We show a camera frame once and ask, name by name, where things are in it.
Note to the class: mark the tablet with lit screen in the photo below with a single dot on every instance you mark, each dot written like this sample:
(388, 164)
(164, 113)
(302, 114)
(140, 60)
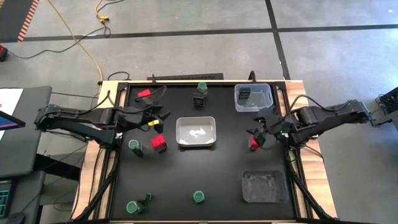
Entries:
(7, 123)

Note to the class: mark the red and black power box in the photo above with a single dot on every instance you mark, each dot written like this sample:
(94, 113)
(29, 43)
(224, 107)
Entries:
(2, 53)

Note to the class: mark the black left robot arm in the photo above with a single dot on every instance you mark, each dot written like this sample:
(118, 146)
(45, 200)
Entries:
(77, 115)

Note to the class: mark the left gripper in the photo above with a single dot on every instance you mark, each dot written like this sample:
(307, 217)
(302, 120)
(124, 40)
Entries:
(133, 119)

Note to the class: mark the white plastic bin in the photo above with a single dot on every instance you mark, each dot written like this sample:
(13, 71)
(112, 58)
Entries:
(196, 137)

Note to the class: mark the backlit keyboard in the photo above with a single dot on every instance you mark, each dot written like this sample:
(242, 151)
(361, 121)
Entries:
(4, 202)

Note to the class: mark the clear plastic bin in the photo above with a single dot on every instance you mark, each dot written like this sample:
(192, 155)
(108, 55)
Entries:
(258, 104)

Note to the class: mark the white paper sheet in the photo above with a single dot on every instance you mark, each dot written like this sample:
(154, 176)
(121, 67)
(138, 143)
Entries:
(11, 98)

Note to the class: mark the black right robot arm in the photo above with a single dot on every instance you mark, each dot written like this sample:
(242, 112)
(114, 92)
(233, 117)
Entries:
(326, 115)

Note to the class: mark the grey desk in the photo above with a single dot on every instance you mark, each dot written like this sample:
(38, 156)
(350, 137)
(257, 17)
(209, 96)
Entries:
(31, 140)
(28, 193)

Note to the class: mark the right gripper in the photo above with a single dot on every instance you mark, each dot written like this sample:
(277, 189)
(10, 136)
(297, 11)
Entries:
(276, 127)

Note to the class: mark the black mat with striped edge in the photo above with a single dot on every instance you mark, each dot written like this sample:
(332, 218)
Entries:
(12, 18)

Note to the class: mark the red-lidded smoked paprika tin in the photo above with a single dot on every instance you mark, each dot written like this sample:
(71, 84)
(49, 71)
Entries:
(158, 141)
(144, 93)
(252, 144)

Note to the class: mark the grey plastic bin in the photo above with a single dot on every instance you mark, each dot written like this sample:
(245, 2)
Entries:
(264, 186)

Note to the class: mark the green-lidded glass spice jar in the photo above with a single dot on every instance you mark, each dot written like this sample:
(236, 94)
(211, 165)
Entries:
(133, 144)
(202, 86)
(198, 196)
(132, 207)

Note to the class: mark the dark green spice tin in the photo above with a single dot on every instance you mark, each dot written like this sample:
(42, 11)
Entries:
(199, 100)
(148, 196)
(244, 92)

